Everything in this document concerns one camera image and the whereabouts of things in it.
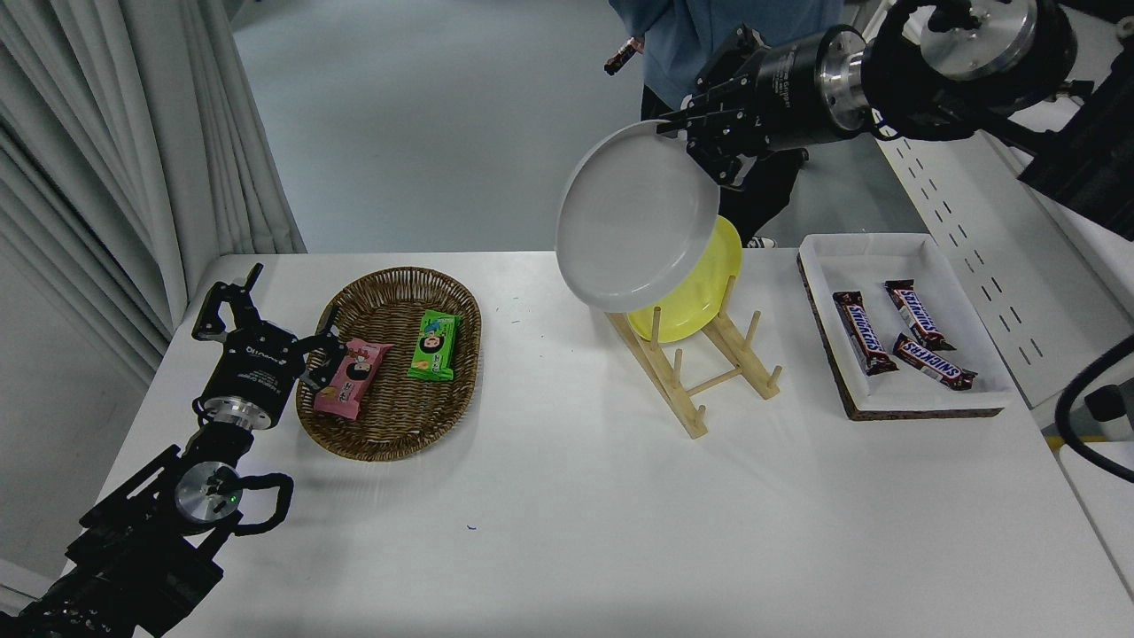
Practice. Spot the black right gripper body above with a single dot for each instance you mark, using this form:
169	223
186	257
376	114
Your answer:
784	93

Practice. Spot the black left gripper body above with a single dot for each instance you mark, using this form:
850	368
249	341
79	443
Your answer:
257	368

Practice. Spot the dark snack bar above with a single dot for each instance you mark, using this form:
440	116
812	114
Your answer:
620	58

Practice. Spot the grey plate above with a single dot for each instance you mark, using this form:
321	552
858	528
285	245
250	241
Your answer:
629	221

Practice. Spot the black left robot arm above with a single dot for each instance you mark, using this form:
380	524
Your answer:
133	549

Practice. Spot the yellow plate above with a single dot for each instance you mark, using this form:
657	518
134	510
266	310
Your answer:
700	306

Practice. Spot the wooden plate rack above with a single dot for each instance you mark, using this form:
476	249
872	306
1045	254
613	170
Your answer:
687	408

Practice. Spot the person's hand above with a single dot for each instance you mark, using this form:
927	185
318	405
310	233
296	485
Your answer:
638	41

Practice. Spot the pink snack bar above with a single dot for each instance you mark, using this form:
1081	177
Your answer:
354	377

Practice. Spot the person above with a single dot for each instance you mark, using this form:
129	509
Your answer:
682	35

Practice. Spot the brown oval wicker basket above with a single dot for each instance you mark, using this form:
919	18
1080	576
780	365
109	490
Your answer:
399	421

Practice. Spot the green snack bar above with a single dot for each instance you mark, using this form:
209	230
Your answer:
434	346

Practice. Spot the white rectangular tray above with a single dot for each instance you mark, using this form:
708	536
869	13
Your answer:
859	261

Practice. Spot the white pleated curtain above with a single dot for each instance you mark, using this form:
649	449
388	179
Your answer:
89	133

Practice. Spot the black cylindrical stand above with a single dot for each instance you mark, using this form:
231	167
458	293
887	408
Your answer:
1107	421

